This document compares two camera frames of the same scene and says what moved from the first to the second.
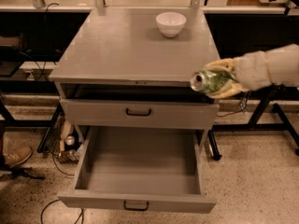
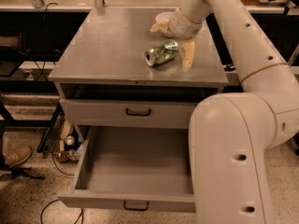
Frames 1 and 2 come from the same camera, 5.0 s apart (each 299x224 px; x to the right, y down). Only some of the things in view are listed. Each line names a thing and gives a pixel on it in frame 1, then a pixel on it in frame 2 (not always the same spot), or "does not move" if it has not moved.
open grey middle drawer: [155, 169] does not move
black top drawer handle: [138, 114] does not move
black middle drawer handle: [135, 209] does not move
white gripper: [252, 71] to [184, 26]
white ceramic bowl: [170, 23] does not move
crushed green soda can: [205, 80] to [166, 51]
